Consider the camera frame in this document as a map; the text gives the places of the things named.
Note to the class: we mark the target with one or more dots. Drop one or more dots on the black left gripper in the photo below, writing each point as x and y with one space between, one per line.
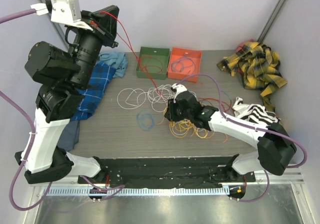
104 25

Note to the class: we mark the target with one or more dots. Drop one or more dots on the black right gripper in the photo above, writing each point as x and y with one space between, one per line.
170 114

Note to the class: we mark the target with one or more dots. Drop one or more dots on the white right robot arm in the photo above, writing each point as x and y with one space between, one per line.
273 152

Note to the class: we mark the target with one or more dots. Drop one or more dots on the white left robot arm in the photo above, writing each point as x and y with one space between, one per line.
62 75

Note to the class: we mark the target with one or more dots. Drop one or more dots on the light blue cloth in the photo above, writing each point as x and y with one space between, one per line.
116 60

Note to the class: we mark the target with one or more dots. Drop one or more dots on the orange plastic bin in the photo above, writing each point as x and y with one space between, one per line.
183 63

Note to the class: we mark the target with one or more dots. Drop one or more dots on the green plastic bin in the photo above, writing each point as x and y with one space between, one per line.
153 62

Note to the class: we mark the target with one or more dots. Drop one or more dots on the blue plaid cloth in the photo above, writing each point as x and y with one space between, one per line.
100 78

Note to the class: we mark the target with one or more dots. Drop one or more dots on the black white striped cloth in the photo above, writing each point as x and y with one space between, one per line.
254 113

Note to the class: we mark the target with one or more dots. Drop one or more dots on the pink cloth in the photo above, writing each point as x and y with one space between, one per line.
242 44

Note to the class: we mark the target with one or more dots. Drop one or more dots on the yellow plaid cloth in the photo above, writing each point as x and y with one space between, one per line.
259 66

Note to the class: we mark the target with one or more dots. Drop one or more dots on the grey blue folded cloth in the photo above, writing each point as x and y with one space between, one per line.
70 136

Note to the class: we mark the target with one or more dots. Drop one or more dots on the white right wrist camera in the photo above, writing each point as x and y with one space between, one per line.
177 89

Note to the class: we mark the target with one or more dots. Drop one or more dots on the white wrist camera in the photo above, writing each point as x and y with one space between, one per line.
68 12
177 89

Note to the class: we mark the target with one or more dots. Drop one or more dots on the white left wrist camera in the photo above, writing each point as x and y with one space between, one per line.
68 12

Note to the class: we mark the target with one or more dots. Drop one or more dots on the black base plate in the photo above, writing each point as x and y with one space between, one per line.
170 173

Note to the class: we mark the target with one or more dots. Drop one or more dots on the white slotted cable duct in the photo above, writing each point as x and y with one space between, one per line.
89 191

